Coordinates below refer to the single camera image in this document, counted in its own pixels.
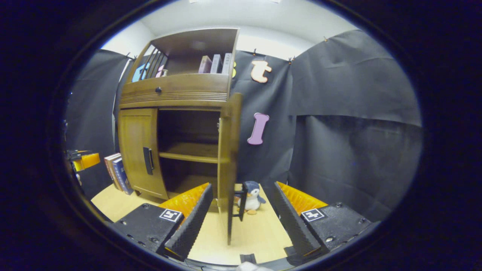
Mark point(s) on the wooden double-door shoe cabinet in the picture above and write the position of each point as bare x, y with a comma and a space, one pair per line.
180, 86

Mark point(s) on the red book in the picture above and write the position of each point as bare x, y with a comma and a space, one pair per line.
108, 167

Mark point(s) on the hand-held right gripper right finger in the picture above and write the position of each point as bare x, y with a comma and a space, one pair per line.
293, 226

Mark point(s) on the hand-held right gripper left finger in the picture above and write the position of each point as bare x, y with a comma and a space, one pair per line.
192, 226

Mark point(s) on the black backdrop cloth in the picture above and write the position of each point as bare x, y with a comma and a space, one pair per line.
339, 150

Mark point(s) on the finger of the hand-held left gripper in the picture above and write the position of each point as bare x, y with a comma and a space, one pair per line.
88, 161

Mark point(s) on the penguin plush toy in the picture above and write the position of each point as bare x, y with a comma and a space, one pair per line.
253, 199

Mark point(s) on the brown book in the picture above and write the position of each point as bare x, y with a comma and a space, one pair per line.
114, 171

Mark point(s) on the blue book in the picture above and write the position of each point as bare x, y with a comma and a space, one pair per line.
122, 175

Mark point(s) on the grey book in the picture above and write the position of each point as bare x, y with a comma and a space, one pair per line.
215, 64

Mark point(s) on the white book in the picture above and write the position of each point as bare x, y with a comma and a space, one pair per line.
226, 64

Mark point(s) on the wooden shoe cabinet door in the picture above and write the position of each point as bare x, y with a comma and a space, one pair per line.
226, 150
135, 143

